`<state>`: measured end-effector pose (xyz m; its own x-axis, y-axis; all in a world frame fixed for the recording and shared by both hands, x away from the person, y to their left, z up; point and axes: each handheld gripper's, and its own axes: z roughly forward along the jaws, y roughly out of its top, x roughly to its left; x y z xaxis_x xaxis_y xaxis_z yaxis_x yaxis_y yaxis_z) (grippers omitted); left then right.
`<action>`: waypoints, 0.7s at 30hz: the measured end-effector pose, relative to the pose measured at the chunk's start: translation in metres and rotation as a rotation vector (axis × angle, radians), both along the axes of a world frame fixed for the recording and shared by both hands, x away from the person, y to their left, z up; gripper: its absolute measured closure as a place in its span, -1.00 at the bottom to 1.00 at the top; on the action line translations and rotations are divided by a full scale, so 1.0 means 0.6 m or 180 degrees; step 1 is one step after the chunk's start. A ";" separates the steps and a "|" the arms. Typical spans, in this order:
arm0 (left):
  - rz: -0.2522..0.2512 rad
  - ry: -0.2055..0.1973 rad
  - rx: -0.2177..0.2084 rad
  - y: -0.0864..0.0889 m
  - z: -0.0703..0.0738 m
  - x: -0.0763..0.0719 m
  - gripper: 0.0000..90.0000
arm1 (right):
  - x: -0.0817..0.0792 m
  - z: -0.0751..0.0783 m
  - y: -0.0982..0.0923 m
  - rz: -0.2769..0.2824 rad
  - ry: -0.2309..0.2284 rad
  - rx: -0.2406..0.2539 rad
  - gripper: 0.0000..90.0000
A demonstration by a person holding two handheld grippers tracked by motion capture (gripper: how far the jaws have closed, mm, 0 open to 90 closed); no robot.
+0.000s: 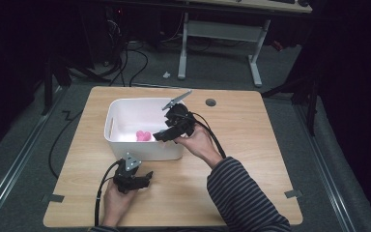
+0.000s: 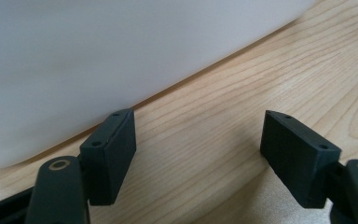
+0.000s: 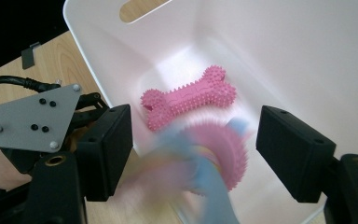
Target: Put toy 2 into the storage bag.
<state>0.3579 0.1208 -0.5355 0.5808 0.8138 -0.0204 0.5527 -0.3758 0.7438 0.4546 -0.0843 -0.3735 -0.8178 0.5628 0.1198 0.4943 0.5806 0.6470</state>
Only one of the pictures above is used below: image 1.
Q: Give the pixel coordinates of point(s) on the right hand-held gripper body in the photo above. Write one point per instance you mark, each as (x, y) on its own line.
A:
(180, 121)

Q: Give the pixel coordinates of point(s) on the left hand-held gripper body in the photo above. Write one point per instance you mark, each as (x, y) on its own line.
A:
(125, 180)

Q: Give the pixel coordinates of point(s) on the pink bone toy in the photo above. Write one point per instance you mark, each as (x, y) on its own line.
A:
(143, 136)

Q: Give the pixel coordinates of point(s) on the white plastic bin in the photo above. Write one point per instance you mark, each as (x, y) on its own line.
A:
(132, 129)

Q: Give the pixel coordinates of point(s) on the person's left hand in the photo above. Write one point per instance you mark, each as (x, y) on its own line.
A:
(117, 206)

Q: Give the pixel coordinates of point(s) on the person's right hand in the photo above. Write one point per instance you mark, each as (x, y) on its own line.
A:
(199, 141)

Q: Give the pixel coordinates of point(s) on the grey table grommet hole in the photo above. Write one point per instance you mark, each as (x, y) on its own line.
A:
(210, 102)

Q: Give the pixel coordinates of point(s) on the small white floor object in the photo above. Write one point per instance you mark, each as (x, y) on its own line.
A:
(166, 75)

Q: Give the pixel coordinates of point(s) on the grey tape strip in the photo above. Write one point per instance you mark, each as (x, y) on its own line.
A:
(293, 193)
(53, 198)

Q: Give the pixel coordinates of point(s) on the white-framed background desk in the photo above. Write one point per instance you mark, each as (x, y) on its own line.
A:
(222, 30)

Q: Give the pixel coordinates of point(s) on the black metal stand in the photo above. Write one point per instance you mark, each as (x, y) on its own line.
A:
(310, 106)
(47, 87)

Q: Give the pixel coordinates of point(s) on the metal floor rail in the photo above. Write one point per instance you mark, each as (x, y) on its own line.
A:
(13, 167)
(322, 167)

